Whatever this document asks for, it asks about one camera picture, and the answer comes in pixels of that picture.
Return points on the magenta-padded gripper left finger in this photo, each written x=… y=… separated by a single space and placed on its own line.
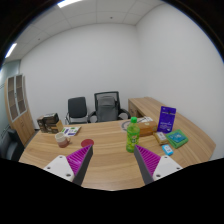
x=61 y=166

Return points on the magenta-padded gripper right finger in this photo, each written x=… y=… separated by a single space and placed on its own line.
x=165 y=165

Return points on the green drink bottle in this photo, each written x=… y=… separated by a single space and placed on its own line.
x=132 y=137

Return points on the small blue box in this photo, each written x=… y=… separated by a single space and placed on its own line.
x=167 y=150

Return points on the white and brown mug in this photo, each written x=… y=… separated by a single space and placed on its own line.
x=61 y=140

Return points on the small beige box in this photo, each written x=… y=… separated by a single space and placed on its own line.
x=161 y=137

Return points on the green packet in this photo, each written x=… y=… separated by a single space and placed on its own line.
x=177 y=138

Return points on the flat round red coaster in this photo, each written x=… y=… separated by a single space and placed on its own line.
x=86 y=143

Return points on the white printed leaflet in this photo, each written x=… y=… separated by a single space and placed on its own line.
x=71 y=130

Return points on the dark carton with tan side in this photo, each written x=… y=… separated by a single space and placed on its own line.
x=55 y=128

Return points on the brown cardboard box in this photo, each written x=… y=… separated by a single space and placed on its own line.
x=147 y=128

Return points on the purple pouch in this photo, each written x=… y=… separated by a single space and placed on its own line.
x=166 y=119

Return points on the black armchair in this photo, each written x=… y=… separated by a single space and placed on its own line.
x=11 y=146

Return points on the wooden side desk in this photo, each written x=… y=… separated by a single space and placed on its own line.
x=146 y=105

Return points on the wooden shelf cabinet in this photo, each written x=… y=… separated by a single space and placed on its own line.
x=20 y=113

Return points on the grey backpack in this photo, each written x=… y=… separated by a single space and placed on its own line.
x=106 y=108

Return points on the black mesh office chair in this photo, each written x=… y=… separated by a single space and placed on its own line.
x=118 y=100

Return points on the rectangular ceiling light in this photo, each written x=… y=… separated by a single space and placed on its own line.
x=11 y=50
x=68 y=3

